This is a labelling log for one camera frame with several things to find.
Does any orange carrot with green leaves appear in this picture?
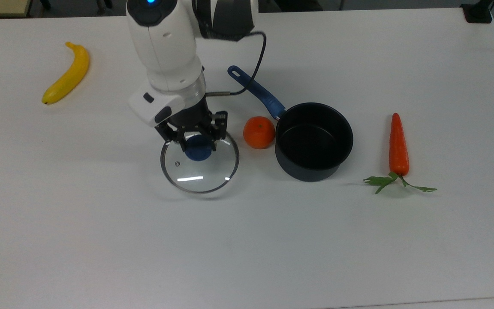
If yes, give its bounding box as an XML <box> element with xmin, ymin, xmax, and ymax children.
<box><xmin>363</xmin><ymin>112</ymin><xmax>438</xmax><ymax>195</ymax></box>

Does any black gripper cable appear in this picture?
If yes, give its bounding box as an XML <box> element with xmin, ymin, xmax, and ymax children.
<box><xmin>205</xmin><ymin>31</ymin><xmax>268</xmax><ymax>97</ymax></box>

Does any yellow banana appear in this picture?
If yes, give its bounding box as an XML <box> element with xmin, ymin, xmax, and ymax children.
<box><xmin>42</xmin><ymin>41</ymin><xmax>90</xmax><ymax>105</ymax></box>

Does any dark saucepan with blue handle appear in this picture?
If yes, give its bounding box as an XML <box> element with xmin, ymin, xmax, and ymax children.
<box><xmin>227</xmin><ymin>65</ymin><xmax>354</xmax><ymax>183</ymax></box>

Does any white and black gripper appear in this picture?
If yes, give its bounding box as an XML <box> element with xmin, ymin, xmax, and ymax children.
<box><xmin>128</xmin><ymin>89</ymin><xmax>229</xmax><ymax>154</ymax></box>

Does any orange mandarin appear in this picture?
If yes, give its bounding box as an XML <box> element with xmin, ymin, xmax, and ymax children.
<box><xmin>243</xmin><ymin>116</ymin><xmax>276</xmax><ymax>150</ymax></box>

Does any black clamp mount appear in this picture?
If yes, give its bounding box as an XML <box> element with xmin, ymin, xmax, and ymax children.
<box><xmin>460</xmin><ymin>0</ymin><xmax>494</xmax><ymax>24</ymax></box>

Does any glass lid with blue knob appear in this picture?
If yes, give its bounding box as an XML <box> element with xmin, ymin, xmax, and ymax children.
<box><xmin>160</xmin><ymin>129</ymin><xmax>240</xmax><ymax>194</ymax></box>

